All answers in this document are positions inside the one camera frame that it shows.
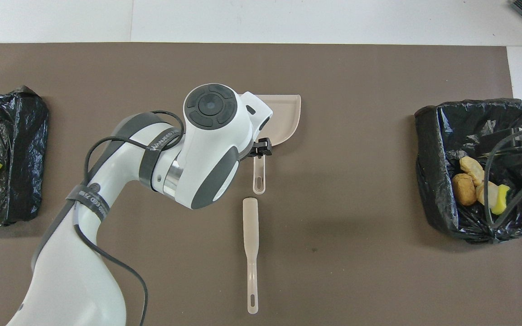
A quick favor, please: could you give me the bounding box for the beige plastic dustpan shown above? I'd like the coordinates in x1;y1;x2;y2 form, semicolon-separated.
238;92;302;195

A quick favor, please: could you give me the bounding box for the brown bread shaped foam piece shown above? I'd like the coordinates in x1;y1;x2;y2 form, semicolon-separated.
452;173;477;207

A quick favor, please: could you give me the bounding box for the black bag lined bin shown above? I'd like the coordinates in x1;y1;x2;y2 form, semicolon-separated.
0;85;49;227
414;98;522;244

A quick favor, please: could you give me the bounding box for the pale beige foam chunk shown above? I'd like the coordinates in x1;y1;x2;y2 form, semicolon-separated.
476;180;499;209

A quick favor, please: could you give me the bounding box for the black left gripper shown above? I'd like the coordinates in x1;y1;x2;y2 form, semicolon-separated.
242;139;273;159

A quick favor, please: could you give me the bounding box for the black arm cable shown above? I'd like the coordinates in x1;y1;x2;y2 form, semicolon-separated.
484;117;522;227
73;110;185;326

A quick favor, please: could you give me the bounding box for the yellow sponge wedge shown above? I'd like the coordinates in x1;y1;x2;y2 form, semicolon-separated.
491;184;511;216

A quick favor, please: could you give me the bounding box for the brown table mat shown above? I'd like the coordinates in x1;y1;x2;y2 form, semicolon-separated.
0;43;522;326

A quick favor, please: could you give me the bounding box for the yellowish beige foam chunk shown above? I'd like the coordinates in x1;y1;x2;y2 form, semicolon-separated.
459;156;487;185

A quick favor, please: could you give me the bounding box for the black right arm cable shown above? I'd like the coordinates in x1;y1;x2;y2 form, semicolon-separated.
484;117;522;227

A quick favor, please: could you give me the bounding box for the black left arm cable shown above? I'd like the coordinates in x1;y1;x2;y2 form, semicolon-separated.
73;110;185;326

